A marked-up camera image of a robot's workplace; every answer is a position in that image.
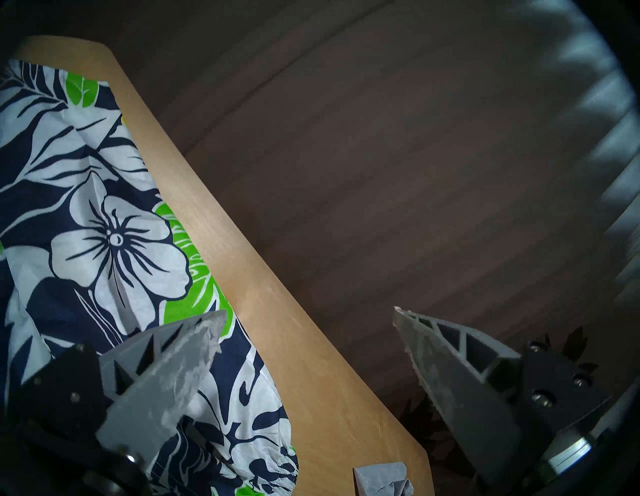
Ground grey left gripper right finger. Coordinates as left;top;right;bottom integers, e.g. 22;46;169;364
392;306;613;483

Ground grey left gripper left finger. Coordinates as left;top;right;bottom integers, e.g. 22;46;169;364
25;310;228;463

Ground grey jersey shorts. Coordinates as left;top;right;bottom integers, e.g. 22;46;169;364
353;461;415;496

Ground navy green floral shorts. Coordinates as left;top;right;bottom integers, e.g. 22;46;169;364
0;59;300;496

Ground tall dark leafy plant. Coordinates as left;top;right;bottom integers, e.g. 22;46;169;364
397;325;601;478

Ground beige pleated curtain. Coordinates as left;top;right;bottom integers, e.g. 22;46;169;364
525;5;640;311

